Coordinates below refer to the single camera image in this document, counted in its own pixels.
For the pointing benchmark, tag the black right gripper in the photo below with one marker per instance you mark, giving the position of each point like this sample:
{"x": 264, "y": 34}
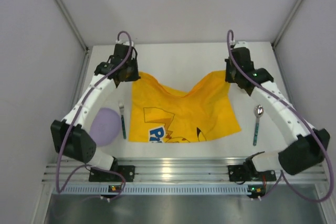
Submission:
{"x": 231, "y": 75}

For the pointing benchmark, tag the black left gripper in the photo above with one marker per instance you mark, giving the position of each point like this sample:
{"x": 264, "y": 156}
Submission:
{"x": 128, "y": 74}

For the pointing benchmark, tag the yellow Pikachu cloth placemat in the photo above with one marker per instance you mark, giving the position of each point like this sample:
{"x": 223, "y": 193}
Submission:
{"x": 160, "y": 114}

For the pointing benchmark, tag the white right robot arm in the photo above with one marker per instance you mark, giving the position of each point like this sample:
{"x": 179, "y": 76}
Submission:
{"x": 305, "y": 145}

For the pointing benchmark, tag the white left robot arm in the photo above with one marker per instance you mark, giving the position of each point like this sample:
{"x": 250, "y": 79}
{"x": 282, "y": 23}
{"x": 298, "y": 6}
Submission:
{"x": 73, "y": 136}

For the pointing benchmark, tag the lilac plastic plate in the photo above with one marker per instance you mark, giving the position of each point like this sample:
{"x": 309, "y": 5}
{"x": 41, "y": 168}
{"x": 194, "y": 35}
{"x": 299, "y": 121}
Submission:
{"x": 105, "y": 127}

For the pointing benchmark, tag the right aluminium corner post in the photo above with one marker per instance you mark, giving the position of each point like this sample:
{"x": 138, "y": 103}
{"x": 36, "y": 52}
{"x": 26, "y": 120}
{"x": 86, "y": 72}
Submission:
{"x": 287, "y": 22}

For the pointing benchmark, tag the aluminium corner post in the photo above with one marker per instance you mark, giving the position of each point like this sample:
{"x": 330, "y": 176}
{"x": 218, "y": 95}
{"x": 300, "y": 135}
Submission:
{"x": 287, "y": 22}
{"x": 69, "y": 20}

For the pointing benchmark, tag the fork with green handle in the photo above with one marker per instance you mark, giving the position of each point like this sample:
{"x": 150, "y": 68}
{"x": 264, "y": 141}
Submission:
{"x": 121, "y": 108}

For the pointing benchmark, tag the spoon with green handle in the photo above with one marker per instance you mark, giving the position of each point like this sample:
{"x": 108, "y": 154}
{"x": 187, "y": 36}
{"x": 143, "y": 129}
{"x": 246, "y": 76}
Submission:
{"x": 258, "y": 112}

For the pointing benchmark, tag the aluminium rail frame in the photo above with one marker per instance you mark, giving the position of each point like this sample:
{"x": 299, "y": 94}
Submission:
{"x": 177, "y": 170}

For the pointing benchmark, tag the left aluminium corner post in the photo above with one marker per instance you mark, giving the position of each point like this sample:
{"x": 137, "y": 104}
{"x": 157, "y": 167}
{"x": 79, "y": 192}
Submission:
{"x": 69, "y": 20}

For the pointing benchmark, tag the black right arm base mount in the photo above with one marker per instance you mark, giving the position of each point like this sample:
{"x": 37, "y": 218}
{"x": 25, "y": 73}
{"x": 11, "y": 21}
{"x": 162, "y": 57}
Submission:
{"x": 240, "y": 174}

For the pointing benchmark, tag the grey slotted cable duct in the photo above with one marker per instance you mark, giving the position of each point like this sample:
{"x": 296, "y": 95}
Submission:
{"x": 165, "y": 189}

